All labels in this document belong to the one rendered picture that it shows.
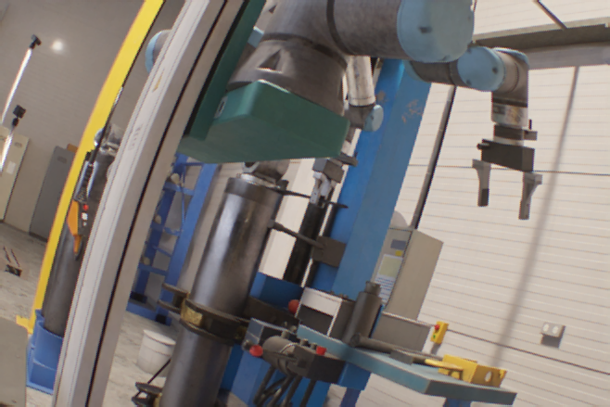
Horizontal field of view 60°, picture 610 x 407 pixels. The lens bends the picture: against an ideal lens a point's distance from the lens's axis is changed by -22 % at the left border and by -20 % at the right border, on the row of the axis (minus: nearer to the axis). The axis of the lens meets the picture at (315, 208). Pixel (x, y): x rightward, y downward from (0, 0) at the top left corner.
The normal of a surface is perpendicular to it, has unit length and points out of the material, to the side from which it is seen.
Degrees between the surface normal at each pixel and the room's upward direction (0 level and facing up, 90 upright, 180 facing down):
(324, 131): 90
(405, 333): 90
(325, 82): 70
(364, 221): 90
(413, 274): 90
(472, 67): 114
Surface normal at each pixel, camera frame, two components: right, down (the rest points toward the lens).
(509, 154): -0.84, 0.07
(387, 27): -0.63, 0.51
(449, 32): 0.70, 0.26
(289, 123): 0.44, 0.05
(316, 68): 0.50, -0.29
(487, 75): -0.60, 0.14
